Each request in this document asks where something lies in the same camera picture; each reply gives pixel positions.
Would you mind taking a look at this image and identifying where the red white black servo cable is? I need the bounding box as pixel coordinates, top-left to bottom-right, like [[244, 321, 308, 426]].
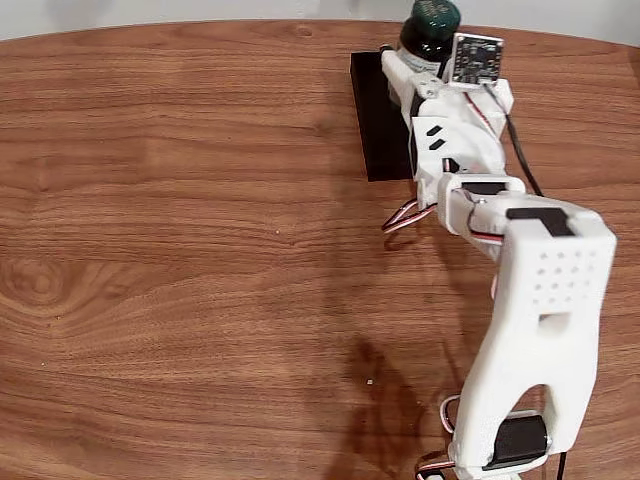
[[381, 198, 437, 237], [414, 449, 457, 480]]

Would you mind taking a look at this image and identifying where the black camera cable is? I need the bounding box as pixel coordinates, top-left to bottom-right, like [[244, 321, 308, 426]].
[[503, 113, 569, 480]]

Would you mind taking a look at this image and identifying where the green pill bottle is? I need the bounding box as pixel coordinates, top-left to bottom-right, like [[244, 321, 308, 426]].
[[388, 0, 462, 107]]

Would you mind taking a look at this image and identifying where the black camera board white mount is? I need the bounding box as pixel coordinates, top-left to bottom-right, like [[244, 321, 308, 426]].
[[446, 31, 515, 114]]

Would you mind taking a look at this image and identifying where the black box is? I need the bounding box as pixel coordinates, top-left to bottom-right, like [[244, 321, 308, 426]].
[[350, 51, 419, 183]]

